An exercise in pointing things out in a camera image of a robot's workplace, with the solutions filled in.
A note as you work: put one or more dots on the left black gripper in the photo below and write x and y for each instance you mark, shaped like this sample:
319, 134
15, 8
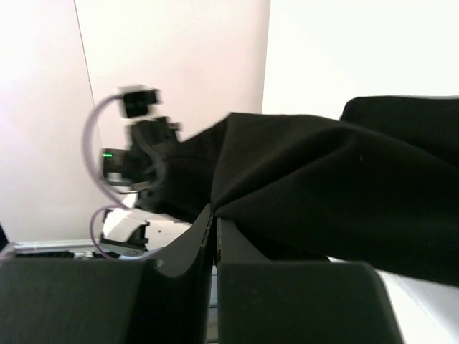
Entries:
141, 168

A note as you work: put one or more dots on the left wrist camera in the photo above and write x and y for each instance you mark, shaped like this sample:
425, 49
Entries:
136, 100

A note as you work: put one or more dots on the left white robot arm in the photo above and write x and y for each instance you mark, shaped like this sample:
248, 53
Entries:
124, 229

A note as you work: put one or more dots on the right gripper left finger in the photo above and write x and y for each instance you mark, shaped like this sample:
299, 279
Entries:
162, 299

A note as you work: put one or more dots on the front aluminium rail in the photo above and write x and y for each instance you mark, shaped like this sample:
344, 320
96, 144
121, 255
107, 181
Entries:
79, 247

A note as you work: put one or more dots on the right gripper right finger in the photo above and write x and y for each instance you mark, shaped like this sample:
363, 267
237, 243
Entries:
264, 301

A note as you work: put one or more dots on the black skirt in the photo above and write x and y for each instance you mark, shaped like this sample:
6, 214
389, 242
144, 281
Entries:
378, 185

